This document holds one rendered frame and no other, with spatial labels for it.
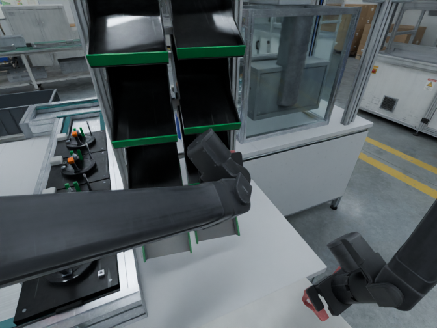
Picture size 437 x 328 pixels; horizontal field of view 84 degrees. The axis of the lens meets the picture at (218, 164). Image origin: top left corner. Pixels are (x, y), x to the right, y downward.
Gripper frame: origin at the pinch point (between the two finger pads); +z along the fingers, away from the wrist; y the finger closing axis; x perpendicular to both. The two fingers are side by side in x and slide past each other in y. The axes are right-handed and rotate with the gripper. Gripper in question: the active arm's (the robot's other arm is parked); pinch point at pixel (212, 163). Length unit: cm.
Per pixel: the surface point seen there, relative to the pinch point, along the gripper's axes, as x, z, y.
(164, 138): -8.5, -8.2, 11.0
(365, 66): -28, 68, -114
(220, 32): -28.7, -6.8, -4.2
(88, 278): 27.2, 6.9, 37.4
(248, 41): -44, 56, -36
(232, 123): -9.5, -6.9, -4.4
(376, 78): -34, 249, -313
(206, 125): -9.9, -3.8, 1.0
